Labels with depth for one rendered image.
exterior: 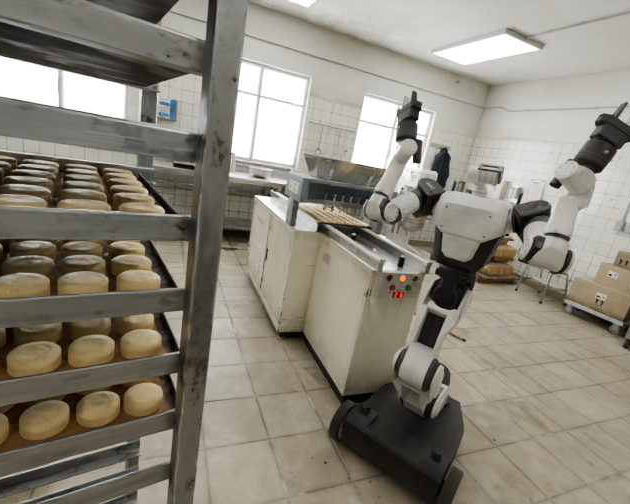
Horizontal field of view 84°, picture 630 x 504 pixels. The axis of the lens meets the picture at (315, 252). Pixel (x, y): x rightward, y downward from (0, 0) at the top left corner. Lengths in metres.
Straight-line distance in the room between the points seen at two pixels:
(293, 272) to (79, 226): 2.03
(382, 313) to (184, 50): 1.66
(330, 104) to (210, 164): 5.28
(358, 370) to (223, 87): 1.80
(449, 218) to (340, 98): 4.41
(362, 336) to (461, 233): 0.78
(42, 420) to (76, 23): 0.44
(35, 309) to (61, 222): 0.09
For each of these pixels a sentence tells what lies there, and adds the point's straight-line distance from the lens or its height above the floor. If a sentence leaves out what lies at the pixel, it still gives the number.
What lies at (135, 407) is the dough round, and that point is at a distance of 0.57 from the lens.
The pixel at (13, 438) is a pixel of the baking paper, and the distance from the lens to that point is 0.59.
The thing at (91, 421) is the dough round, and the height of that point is 0.96.
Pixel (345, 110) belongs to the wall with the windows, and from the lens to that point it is 5.75.
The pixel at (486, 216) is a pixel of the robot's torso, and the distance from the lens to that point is 1.45.
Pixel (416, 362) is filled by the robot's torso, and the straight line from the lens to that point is 1.54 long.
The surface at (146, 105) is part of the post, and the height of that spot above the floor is 1.37.
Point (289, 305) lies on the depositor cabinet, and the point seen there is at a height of 0.30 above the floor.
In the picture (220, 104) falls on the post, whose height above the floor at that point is 1.37.
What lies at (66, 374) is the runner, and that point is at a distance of 0.49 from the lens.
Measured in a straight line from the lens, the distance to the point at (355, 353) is 1.96.
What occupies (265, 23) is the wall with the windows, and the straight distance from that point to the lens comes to 5.47.
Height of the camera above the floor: 1.34
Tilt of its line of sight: 16 degrees down
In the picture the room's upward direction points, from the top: 11 degrees clockwise
